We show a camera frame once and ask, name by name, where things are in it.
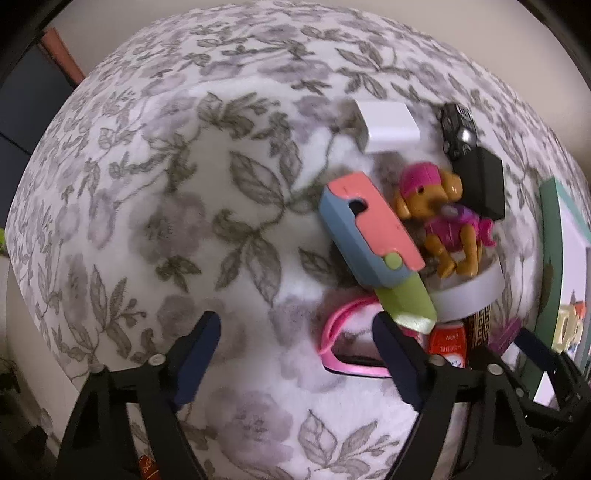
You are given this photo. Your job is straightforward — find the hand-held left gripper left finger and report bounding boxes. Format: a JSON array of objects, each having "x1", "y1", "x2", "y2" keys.
[{"x1": 55, "y1": 310, "x2": 222, "y2": 480}]

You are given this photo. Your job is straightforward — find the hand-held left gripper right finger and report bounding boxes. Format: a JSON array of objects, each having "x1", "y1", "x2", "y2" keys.
[{"x1": 372, "y1": 311, "x2": 541, "y2": 480}]

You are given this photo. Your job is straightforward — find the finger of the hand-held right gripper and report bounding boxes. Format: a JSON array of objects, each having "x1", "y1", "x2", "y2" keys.
[{"x1": 515, "y1": 328, "x2": 591, "y2": 414}]

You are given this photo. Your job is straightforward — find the small red box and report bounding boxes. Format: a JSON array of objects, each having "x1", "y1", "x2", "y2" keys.
[{"x1": 427, "y1": 320, "x2": 467, "y2": 370}]

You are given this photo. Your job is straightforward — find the pink ring strap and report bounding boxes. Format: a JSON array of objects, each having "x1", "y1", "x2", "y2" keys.
[{"x1": 322, "y1": 296, "x2": 391, "y2": 378}]

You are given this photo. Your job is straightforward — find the teal storage box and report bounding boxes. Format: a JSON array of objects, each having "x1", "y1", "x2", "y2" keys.
[{"x1": 531, "y1": 178, "x2": 591, "y2": 407}]

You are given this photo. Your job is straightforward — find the pink and blue toy knife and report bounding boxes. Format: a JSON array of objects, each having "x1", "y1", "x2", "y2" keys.
[{"x1": 318, "y1": 171, "x2": 438, "y2": 334}]

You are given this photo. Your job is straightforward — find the toy dog with pink cap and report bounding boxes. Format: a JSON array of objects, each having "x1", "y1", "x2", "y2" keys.
[{"x1": 392, "y1": 161, "x2": 497, "y2": 278}]

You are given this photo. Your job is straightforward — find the black gold patterned box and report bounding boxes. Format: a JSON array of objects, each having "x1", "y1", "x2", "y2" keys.
[{"x1": 463, "y1": 302, "x2": 495, "y2": 365}]

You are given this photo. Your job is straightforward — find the dark grey box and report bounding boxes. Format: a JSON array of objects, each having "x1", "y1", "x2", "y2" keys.
[{"x1": 455, "y1": 147, "x2": 506, "y2": 221}]

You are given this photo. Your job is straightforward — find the floral printed blanket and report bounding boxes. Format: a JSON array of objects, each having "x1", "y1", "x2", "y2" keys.
[{"x1": 2, "y1": 0, "x2": 591, "y2": 480}]

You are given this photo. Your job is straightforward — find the black toy car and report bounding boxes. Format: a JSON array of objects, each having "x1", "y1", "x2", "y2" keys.
[{"x1": 436, "y1": 103, "x2": 480, "y2": 161}]

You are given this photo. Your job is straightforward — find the white charger block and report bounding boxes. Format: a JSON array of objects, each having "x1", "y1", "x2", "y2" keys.
[{"x1": 355, "y1": 100, "x2": 421, "y2": 154}]

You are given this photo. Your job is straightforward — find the dark cabinet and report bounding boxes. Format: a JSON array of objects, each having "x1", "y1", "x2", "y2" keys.
[{"x1": 0, "y1": 44, "x2": 77, "y2": 195}]

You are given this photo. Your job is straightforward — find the orange brown trim strip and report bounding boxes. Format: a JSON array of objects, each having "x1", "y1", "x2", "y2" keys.
[{"x1": 39, "y1": 27, "x2": 86, "y2": 86}]

